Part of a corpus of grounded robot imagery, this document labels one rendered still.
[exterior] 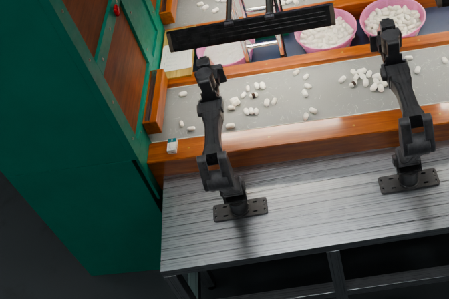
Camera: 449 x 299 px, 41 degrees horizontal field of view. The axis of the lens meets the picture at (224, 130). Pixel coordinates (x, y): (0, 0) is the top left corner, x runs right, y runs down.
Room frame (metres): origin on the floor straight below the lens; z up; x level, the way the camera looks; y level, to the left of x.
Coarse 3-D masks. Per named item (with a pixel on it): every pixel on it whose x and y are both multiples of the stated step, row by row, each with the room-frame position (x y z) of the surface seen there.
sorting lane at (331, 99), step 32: (352, 64) 1.69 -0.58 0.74; (416, 64) 1.57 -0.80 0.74; (448, 64) 1.51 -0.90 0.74; (192, 96) 1.84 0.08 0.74; (224, 96) 1.77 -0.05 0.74; (288, 96) 1.65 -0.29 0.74; (320, 96) 1.59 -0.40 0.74; (352, 96) 1.53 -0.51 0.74; (384, 96) 1.47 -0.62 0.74; (416, 96) 1.42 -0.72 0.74; (448, 96) 1.37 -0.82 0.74; (224, 128) 1.60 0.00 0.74; (256, 128) 1.54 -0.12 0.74
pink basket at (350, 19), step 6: (336, 12) 2.01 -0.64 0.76; (342, 12) 1.99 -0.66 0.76; (348, 12) 1.97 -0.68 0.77; (336, 18) 2.01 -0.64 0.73; (342, 18) 1.99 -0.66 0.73; (348, 18) 1.96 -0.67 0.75; (354, 18) 1.92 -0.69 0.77; (354, 24) 1.90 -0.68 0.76; (354, 30) 1.87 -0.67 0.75; (300, 42) 1.89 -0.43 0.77; (348, 42) 1.82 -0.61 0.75; (306, 48) 1.87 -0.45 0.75; (312, 48) 1.83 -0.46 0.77; (330, 48) 1.79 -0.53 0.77; (336, 48) 1.80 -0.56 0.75
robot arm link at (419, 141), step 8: (416, 136) 1.02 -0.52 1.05; (424, 136) 1.01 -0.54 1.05; (408, 144) 1.01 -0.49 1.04; (416, 144) 1.00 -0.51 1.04; (424, 144) 0.99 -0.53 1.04; (400, 152) 1.12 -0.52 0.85; (408, 152) 0.99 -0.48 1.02; (416, 152) 0.99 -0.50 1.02; (424, 152) 0.99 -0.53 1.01; (400, 160) 1.11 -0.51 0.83; (408, 160) 1.08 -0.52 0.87; (416, 160) 1.09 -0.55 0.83
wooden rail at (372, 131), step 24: (336, 120) 1.42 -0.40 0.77; (360, 120) 1.38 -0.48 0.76; (384, 120) 1.34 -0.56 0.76; (432, 120) 1.27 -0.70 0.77; (192, 144) 1.56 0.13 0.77; (240, 144) 1.47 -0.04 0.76; (264, 144) 1.43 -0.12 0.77; (288, 144) 1.39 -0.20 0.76; (312, 144) 1.37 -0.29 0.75; (336, 144) 1.34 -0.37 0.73; (360, 144) 1.32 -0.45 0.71; (384, 144) 1.30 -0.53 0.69; (168, 168) 1.53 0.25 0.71; (192, 168) 1.50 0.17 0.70; (216, 168) 1.47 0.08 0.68
